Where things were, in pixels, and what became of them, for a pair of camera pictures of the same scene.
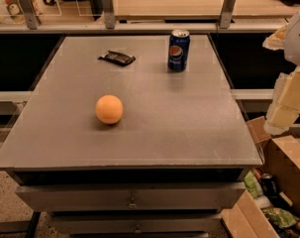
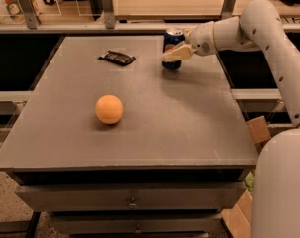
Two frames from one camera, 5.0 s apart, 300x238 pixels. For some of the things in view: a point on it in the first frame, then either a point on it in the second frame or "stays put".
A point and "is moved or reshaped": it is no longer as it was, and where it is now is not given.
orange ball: [109, 109] stays put
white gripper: [298, 40] -> [202, 37]
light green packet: [252, 184] stays put
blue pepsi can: [178, 51] is moved or reshaped
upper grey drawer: [129, 196] stays put
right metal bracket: [226, 13] stays put
